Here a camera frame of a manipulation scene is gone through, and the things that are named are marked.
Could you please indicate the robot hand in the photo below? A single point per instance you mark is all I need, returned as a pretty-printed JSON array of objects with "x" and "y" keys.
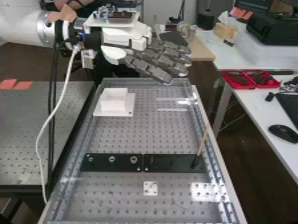
[{"x": 134, "y": 36}]

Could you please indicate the clear box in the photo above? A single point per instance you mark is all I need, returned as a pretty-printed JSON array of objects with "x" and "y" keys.
[{"x": 134, "y": 140}]

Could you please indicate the small white holder block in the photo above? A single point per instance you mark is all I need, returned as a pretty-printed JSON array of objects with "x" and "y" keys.
[{"x": 151, "y": 188}]

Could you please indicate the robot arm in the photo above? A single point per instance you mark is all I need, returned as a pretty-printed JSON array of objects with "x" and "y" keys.
[{"x": 22, "y": 23}]

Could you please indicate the black plate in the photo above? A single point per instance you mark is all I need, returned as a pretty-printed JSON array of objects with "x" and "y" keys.
[{"x": 115, "y": 163}]

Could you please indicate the black equipment case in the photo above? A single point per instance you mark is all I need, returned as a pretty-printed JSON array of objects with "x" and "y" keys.
[{"x": 275, "y": 28}]

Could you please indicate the cardboard box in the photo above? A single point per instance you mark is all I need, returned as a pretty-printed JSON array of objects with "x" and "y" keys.
[{"x": 224, "y": 31}]

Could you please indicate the white desk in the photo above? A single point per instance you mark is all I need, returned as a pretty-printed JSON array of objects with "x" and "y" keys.
[
  {"x": 240, "y": 55},
  {"x": 262, "y": 116}
]

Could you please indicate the red tape piece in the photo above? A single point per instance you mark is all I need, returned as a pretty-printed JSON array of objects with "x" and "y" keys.
[
  {"x": 23, "y": 85},
  {"x": 7, "y": 84}
]

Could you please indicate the small white box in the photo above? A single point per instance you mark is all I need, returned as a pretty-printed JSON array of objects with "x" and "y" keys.
[{"x": 115, "y": 102}]

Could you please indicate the black keyboard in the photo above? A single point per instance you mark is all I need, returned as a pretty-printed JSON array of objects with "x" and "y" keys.
[{"x": 291, "y": 108}]

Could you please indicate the red tray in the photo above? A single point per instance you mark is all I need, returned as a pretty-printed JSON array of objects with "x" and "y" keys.
[
  {"x": 238, "y": 80},
  {"x": 266, "y": 78}
]

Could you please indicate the black computer mouse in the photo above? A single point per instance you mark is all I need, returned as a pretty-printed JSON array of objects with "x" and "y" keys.
[{"x": 284, "y": 132}]

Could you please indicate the thin stick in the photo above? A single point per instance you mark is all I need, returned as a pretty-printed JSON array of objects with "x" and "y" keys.
[{"x": 203, "y": 143}]

